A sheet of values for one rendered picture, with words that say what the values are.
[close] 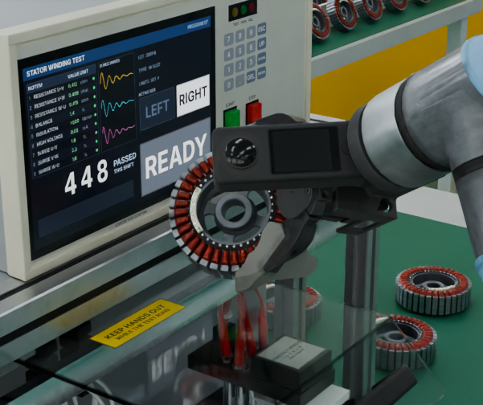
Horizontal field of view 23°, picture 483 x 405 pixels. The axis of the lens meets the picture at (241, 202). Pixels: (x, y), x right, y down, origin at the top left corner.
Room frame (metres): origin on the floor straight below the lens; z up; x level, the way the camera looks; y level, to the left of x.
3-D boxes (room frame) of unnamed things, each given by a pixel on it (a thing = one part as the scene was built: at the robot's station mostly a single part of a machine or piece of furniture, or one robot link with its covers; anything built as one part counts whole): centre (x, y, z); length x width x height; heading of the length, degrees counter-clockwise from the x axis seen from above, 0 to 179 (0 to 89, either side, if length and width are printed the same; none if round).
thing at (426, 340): (1.42, -0.21, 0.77); 0.11 x 0.11 x 0.04
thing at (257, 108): (1.14, -0.01, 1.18); 0.02 x 0.01 x 0.02; 145
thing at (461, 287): (1.59, -0.29, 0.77); 0.11 x 0.11 x 0.04
